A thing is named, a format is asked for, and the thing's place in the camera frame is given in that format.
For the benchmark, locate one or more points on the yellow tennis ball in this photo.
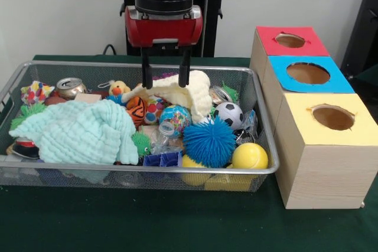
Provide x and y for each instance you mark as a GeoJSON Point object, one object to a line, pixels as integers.
{"type": "Point", "coordinates": [249, 157]}

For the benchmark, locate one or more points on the globe print ball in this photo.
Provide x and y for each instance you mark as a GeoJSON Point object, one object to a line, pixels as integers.
{"type": "Point", "coordinates": [177, 116]}

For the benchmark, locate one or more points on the black and white soccer ball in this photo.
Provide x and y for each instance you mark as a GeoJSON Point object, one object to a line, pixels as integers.
{"type": "Point", "coordinates": [228, 114]}

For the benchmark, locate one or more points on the dark green tablecloth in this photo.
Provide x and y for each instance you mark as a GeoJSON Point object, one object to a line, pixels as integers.
{"type": "Point", "coordinates": [147, 222]}

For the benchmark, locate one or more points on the mint green waffle cloth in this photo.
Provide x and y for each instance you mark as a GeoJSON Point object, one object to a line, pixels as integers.
{"type": "Point", "coordinates": [74, 134]}

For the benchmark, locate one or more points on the wooden box with three holes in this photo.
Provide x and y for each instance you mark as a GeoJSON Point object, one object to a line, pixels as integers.
{"type": "Point", "coordinates": [325, 175]}

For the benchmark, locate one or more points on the large blue spiky ball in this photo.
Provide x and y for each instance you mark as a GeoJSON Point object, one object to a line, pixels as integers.
{"type": "Point", "coordinates": [209, 142]}

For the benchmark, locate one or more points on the orange tiger striped plush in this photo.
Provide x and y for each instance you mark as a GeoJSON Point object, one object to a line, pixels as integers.
{"type": "Point", "coordinates": [137, 110]}

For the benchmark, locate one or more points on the silver soda can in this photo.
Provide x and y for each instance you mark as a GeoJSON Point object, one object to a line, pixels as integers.
{"type": "Point", "coordinates": [69, 88]}

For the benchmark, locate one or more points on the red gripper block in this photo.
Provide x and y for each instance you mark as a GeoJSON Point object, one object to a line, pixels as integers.
{"type": "Point", "coordinates": [165, 32]}

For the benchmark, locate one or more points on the cream waffle cloth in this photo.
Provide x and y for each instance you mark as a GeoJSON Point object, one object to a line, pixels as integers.
{"type": "Point", "coordinates": [200, 92]}

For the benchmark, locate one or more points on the crushed clear plastic bottle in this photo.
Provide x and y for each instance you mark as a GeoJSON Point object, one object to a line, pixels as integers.
{"type": "Point", "coordinates": [166, 131]}

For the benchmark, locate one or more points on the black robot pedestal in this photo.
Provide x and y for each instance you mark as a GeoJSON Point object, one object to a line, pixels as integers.
{"type": "Point", "coordinates": [213, 27]}

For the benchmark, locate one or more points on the yellow duck plush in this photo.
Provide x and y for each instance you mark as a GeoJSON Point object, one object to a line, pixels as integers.
{"type": "Point", "coordinates": [118, 88]}

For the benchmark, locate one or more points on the colourful polka dot pouch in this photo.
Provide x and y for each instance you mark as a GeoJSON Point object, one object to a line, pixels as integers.
{"type": "Point", "coordinates": [37, 92]}

